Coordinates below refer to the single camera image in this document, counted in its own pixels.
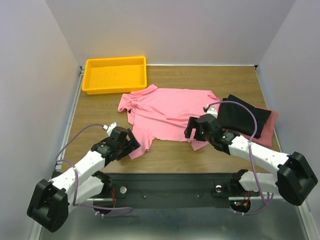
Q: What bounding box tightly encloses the pink t shirt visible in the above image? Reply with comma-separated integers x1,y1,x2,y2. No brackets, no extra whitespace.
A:
117,84,219,160

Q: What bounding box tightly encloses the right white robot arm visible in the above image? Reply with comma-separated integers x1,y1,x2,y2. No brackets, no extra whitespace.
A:
184,114,318,206

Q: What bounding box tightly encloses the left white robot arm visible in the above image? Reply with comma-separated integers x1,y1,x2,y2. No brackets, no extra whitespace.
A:
26,123,141,233

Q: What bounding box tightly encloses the black folded t shirt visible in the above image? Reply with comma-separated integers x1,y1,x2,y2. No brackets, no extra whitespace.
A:
217,94,272,139

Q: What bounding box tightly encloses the dusty rose folded t shirt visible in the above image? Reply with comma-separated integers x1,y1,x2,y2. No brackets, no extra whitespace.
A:
236,110,279,148

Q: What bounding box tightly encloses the yellow plastic bin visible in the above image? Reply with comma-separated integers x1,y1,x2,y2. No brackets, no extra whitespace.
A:
81,56,147,95

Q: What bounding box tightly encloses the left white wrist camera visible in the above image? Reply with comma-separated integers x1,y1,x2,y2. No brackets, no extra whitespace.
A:
102,122,118,137

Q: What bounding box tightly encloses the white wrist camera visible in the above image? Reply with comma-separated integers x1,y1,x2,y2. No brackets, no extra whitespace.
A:
203,105,218,119
102,122,118,137

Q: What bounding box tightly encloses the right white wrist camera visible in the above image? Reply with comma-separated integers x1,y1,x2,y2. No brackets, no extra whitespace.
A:
203,105,218,119

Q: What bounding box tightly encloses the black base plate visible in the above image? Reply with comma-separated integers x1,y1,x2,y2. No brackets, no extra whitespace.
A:
93,173,258,209

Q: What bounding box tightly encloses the front aluminium rail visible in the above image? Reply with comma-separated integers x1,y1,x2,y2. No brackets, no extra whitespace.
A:
84,189,309,210

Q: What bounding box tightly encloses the aluminium rail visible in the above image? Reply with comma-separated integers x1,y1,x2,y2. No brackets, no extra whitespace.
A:
84,189,309,210
53,66,85,174

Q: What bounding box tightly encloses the left aluminium rail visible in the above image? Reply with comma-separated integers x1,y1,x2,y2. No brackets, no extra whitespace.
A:
53,66,85,174

